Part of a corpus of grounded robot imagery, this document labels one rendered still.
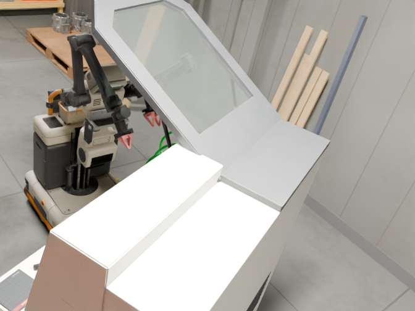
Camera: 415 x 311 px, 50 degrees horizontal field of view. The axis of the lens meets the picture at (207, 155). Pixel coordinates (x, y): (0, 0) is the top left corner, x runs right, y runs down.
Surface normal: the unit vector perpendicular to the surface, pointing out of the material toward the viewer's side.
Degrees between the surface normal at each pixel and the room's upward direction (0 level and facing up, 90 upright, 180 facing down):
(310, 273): 0
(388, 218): 90
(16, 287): 0
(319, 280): 0
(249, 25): 90
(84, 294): 90
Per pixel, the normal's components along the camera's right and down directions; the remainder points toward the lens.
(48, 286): -0.48, 0.40
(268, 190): 0.21, -0.81
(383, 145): -0.76, 0.22
